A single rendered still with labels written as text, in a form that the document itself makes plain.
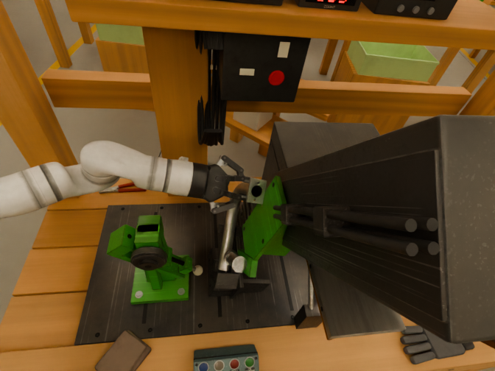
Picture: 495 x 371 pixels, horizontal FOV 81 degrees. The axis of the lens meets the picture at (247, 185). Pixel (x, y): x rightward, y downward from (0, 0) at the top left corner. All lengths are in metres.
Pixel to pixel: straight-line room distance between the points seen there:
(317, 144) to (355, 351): 0.55
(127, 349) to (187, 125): 0.58
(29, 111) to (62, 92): 0.10
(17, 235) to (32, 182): 1.75
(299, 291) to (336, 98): 0.60
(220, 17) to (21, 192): 0.44
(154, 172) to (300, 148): 0.37
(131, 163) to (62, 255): 0.52
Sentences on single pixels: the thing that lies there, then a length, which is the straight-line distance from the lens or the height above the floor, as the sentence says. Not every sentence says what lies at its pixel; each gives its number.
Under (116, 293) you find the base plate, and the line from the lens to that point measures 0.91.
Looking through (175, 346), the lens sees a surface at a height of 0.90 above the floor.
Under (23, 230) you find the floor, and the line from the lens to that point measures 2.34.
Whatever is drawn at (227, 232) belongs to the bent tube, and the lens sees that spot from 0.78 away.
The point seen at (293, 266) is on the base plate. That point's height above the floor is 0.90.
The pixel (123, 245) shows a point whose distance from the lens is 0.68.
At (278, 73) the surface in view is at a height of 1.42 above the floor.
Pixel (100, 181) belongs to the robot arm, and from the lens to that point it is 0.61.
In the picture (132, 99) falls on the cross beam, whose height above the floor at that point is 1.22.
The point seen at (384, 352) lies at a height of 0.90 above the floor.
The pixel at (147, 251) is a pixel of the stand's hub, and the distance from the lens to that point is 0.64.
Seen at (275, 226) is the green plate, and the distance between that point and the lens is 0.59.
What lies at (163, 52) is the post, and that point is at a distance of 0.74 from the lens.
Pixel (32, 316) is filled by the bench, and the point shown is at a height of 0.88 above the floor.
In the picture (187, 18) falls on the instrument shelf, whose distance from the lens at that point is 0.58.
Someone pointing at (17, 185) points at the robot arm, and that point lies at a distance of 0.59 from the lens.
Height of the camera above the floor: 1.72
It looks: 49 degrees down
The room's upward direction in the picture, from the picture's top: 9 degrees clockwise
